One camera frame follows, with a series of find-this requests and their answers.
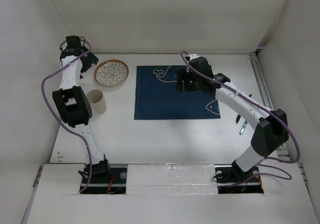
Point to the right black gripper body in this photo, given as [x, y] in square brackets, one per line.
[192, 83]

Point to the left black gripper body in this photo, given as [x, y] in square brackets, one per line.
[90, 60]

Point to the floral orange-rimmed plate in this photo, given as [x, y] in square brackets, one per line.
[111, 73]

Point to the blue whale cloth napkin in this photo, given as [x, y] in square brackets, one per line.
[156, 97]

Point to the beige ceramic cup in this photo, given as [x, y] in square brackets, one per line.
[97, 101]

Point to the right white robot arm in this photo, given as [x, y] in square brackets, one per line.
[270, 127]

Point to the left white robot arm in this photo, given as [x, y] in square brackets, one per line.
[73, 106]

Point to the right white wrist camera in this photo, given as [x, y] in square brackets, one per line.
[190, 57]

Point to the aluminium side rail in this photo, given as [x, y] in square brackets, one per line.
[282, 151]

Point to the green-handled metal fork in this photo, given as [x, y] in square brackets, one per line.
[243, 128]

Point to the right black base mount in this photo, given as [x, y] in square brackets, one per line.
[230, 181]

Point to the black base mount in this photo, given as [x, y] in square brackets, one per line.
[230, 181]
[114, 184]

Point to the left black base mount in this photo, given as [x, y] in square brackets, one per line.
[114, 184]

